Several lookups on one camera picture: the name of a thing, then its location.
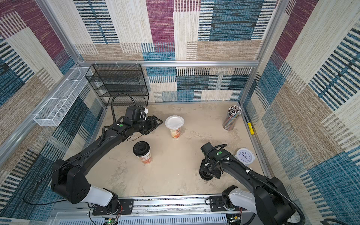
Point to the black cup lid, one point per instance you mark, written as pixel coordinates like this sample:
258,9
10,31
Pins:
205,176
141,149

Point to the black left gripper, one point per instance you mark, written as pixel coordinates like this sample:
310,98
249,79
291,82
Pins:
153,126

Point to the white mesh wall basket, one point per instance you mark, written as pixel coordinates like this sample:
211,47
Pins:
59,104

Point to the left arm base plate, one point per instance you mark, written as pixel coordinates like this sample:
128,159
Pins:
123,206

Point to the white round clock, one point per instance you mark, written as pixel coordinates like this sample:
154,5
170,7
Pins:
245,156

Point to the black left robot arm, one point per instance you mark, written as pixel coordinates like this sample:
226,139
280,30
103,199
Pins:
69,176

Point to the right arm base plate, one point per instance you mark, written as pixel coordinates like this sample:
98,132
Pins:
220,203

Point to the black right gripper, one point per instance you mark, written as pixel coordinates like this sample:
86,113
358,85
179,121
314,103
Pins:
205,149

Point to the yellow marker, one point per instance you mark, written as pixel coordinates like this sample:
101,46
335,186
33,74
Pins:
250,127

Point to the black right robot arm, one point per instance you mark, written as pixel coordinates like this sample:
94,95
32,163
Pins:
265,197

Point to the paper milk tea cup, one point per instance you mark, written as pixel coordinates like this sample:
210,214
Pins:
147,158
175,133

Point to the black wire shelf rack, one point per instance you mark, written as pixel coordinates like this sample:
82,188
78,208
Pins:
108,80

